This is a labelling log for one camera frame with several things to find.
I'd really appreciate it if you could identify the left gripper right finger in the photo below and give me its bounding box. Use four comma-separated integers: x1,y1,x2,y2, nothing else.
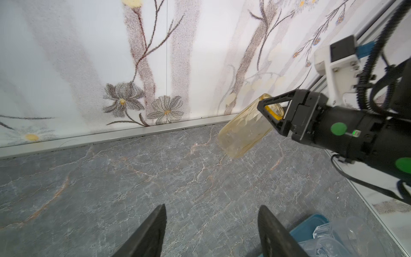
258,205,309,257

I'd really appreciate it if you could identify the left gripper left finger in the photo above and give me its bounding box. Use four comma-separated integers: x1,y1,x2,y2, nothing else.
112,204,167,257

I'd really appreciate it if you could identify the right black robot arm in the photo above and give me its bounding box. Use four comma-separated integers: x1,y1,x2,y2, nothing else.
258,60,411,183

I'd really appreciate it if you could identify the teal plastic tray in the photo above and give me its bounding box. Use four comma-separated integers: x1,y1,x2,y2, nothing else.
260,214,329,257

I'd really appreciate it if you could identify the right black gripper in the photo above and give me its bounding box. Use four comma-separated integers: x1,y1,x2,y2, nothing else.
257,90,411,180

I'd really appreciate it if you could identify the yellow tall plastic cup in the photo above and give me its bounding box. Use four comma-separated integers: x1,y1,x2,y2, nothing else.
217,94,274,158

